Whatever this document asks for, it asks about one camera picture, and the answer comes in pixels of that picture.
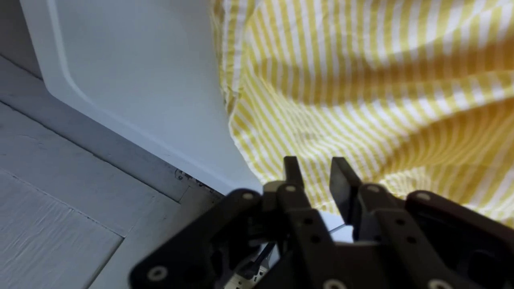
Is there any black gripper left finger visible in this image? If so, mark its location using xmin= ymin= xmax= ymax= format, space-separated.
xmin=130 ymin=157 xmax=343 ymax=289

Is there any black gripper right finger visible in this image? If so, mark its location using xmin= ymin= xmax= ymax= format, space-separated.
xmin=329 ymin=157 xmax=514 ymax=289

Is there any yellow striped towel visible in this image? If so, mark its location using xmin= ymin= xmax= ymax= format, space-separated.
xmin=210 ymin=0 xmax=514 ymax=230

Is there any white cabinet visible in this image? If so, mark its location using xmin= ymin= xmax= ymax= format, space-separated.
xmin=0 ymin=0 xmax=226 ymax=289

